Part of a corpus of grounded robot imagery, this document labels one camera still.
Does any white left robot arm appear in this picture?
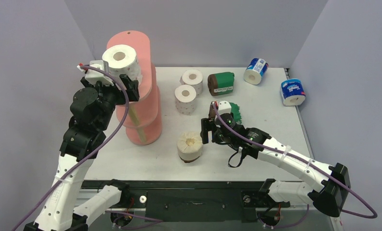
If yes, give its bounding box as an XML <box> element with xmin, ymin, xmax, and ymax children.
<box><xmin>24</xmin><ymin>75</ymin><xmax>140</xmax><ymax>231</ymax></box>

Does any cream brown paper roll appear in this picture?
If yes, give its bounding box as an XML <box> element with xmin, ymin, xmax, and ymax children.
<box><xmin>177</xmin><ymin>131</ymin><xmax>203</xmax><ymax>163</ymax></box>

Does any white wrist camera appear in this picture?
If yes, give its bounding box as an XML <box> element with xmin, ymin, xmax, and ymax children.
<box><xmin>77</xmin><ymin>60</ymin><xmax>113</xmax><ymax>86</ymax></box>
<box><xmin>208</xmin><ymin>101</ymin><xmax>232</xmax><ymax>119</ymax></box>

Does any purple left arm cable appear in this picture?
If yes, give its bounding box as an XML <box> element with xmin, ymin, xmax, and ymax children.
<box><xmin>11</xmin><ymin>65</ymin><xmax>164</xmax><ymax>231</ymax></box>

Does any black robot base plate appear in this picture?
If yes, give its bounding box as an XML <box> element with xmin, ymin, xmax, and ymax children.
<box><xmin>92</xmin><ymin>180</ymin><xmax>290</xmax><ymax>224</ymax></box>

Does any white dotted toilet roll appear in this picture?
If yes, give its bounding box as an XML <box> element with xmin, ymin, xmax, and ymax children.
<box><xmin>180</xmin><ymin>69</ymin><xmax>203</xmax><ymax>96</ymax></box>
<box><xmin>174</xmin><ymin>85</ymin><xmax>197</xmax><ymax>115</ymax></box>
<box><xmin>102</xmin><ymin>44</ymin><xmax>143</xmax><ymax>85</ymax></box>

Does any blue white packaged roll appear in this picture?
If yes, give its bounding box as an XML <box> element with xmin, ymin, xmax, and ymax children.
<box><xmin>243</xmin><ymin>58</ymin><xmax>269</xmax><ymax>85</ymax></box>

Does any green brown wrapped roll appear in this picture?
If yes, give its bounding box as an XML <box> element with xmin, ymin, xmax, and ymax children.
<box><xmin>210</xmin><ymin>101</ymin><xmax>243</xmax><ymax>125</ymax></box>
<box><xmin>208</xmin><ymin>72</ymin><xmax>235</xmax><ymax>96</ymax></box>

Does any blue Tempo packaged roll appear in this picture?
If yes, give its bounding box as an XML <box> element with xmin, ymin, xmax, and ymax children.
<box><xmin>280</xmin><ymin>78</ymin><xmax>306</xmax><ymax>106</ymax></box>

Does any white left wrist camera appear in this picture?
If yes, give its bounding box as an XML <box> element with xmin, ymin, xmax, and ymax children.
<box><xmin>77</xmin><ymin>60</ymin><xmax>113</xmax><ymax>86</ymax></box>

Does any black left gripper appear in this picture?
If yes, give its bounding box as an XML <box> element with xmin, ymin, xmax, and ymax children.
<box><xmin>83</xmin><ymin>74</ymin><xmax>139</xmax><ymax>130</ymax></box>

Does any pink three-tier wooden shelf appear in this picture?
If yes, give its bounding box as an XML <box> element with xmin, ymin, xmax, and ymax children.
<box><xmin>107</xmin><ymin>30</ymin><xmax>162</xmax><ymax>145</ymax></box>

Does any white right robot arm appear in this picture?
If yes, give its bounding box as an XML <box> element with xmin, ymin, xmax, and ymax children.
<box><xmin>200</xmin><ymin>114</ymin><xmax>351</xmax><ymax>218</ymax></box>

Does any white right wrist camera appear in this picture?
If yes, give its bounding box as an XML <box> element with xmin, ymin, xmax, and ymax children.
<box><xmin>208</xmin><ymin>101</ymin><xmax>232</xmax><ymax>119</ymax></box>

